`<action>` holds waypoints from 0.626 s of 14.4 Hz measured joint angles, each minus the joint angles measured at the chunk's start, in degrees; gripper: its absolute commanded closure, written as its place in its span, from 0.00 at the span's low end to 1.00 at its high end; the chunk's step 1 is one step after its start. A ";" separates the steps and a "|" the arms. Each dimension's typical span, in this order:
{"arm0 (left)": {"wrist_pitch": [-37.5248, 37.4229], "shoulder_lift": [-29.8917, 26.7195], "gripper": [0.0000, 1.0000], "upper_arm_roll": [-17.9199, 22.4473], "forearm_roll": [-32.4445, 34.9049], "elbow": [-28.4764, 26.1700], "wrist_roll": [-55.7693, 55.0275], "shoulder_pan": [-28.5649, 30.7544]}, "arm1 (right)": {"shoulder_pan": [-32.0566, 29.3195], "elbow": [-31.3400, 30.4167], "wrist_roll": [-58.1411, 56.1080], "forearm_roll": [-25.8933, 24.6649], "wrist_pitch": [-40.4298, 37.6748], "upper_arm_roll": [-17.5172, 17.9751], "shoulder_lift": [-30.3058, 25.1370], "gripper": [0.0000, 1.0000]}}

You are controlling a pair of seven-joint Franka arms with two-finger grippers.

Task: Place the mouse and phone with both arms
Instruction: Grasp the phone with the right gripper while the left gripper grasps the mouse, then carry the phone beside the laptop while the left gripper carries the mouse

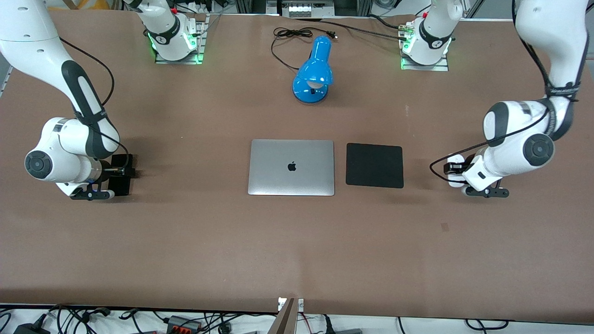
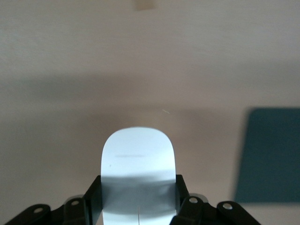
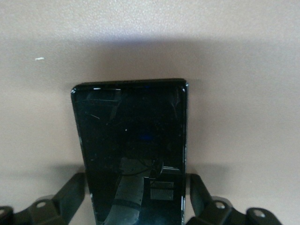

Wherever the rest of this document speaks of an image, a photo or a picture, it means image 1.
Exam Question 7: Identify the white computer mouse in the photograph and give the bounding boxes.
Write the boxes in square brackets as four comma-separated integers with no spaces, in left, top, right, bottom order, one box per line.
[446,155,466,188]

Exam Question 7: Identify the black smartphone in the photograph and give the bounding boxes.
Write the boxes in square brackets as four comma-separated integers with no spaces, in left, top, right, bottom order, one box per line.
[107,154,134,197]

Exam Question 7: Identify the black mouse pad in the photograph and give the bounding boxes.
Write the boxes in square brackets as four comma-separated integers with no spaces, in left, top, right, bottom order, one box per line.
[346,143,404,189]

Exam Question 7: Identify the black power adapter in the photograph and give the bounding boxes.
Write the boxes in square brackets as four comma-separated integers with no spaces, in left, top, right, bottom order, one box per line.
[13,323,52,334]

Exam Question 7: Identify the silver closed laptop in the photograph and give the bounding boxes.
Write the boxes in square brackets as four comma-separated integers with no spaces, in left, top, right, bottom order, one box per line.
[247,139,336,197]

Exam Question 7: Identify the grey connector box orange levers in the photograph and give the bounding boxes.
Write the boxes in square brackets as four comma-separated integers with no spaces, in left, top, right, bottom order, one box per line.
[166,315,203,333]

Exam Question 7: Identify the blue desk lamp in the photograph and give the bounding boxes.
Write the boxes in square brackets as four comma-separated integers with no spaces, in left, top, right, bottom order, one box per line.
[292,35,334,105]

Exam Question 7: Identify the grey wedge-shaped bar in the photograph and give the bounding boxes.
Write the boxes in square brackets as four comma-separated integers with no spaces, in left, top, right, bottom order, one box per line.
[268,298,297,334]

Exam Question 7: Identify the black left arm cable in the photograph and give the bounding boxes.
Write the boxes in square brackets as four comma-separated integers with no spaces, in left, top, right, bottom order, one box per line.
[429,0,581,184]

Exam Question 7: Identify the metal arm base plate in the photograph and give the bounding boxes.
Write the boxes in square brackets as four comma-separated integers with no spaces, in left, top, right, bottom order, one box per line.
[154,14,206,65]
[400,21,450,71]

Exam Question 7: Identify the black cable loop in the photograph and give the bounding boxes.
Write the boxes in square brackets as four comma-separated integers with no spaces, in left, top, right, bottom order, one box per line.
[465,319,510,331]

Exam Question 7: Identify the thick black braided cable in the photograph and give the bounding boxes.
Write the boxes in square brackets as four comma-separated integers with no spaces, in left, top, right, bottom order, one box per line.
[295,15,409,42]

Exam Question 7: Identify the white metal bracket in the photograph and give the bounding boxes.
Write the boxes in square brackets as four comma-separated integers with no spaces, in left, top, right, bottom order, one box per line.
[278,297,305,312]

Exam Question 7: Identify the thin black lamp cord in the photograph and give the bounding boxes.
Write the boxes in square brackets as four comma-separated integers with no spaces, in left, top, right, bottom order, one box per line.
[271,27,338,71]

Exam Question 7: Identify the silver device on frame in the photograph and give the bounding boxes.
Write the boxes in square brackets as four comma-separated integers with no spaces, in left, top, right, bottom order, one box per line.
[287,4,322,18]

